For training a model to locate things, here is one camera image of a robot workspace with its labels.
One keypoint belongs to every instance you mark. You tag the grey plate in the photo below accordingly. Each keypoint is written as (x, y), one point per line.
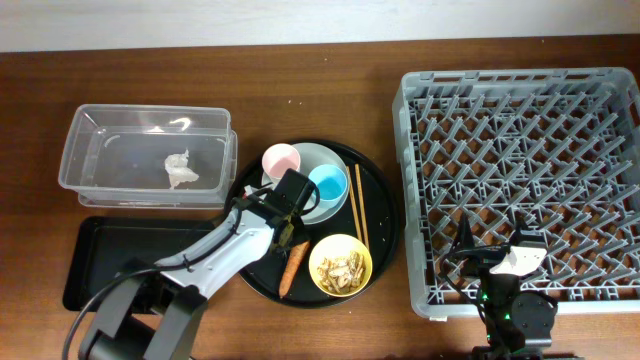
(313, 155)

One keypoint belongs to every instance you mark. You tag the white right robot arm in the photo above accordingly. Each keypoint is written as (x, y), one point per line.
(518, 322)

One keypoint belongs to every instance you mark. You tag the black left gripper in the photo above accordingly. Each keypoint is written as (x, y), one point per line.
(300, 236)

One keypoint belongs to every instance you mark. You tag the pink cup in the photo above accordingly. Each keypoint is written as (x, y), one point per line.
(279, 158)

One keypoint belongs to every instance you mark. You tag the orange carrot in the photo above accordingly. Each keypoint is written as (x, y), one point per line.
(294, 261)

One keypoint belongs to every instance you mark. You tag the crumpled white tissue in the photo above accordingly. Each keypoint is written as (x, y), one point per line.
(176, 166)

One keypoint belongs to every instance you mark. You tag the right wooden chopstick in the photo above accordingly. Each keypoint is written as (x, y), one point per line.
(362, 206)

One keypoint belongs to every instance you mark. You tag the blue cup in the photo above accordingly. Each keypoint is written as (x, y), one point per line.
(331, 182)

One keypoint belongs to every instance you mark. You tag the left wooden chopstick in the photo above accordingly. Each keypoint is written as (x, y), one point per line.
(354, 206)

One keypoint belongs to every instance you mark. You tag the clear plastic bin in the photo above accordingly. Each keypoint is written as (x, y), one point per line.
(114, 156)

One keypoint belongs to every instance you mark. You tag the black rectangular tray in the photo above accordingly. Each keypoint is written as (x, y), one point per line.
(106, 244)

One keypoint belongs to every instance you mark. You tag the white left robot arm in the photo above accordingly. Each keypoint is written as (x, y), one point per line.
(154, 311)

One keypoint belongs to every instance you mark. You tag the pile of peanut shells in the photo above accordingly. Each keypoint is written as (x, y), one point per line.
(342, 275)

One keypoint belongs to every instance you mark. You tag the grey dishwasher rack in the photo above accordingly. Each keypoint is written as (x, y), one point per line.
(556, 148)

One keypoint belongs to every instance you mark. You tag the round black tray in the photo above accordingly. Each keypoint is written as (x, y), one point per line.
(383, 224)

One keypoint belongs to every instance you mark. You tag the yellow bowl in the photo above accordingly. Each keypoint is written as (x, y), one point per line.
(338, 245)

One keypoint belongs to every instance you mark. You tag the wooden chopstick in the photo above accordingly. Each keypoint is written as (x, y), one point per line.
(354, 206)
(362, 206)

